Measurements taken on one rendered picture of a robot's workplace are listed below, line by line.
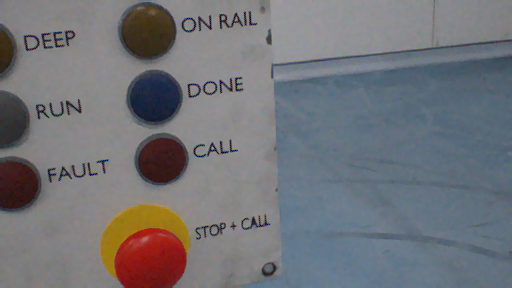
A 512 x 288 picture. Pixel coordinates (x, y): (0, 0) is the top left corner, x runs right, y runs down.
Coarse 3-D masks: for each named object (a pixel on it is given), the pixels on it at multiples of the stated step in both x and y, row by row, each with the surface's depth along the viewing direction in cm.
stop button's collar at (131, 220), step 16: (128, 208) 36; (144, 208) 36; (160, 208) 36; (112, 224) 36; (128, 224) 36; (144, 224) 36; (160, 224) 37; (176, 224) 37; (224, 224) 38; (256, 224) 39; (112, 240) 36; (112, 256) 36; (112, 272) 37
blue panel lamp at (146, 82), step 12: (144, 84) 33; (156, 84) 34; (168, 84) 34; (132, 96) 34; (144, 96) 34; (156, 96) 34; (168, 96) 34; (144, 108) 34; (156, 108) 34; (168, 108) 34; (156, 120) 34
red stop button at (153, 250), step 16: (128, 240) 34; (144, 240) 34; (160, 240) 34; (176, 240) 35; (128, 256) 34; (144, 256) 34; (160, 256) 34; (176, 256) 35; (128, 272) 34; (144, 272) 34; (160, 272) 35; (176, 272) 35
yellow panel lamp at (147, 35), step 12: (132, 12) 32; (144, 12) 32; (156, 12) 32; (132, 24) 32; (144, 24) 32; (156, 24) 33; (168, 24) 33; (132, 36) 32; (144, 36) 33; (156, 36) 33; (168, 36) 33; (132, 48) 33; (144, 48) 33; (156, 48) 33
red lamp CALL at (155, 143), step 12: (156, 144) 35; (168, 144) 35; (144, 156) 35; (156, 156) 35; (168, 156) 35; (180, 156) 35; (144, 168) 35; (156, 168) 35; (168, 168) 35; (180, 168) 36; (156, 180) 35; (168, 180) 36
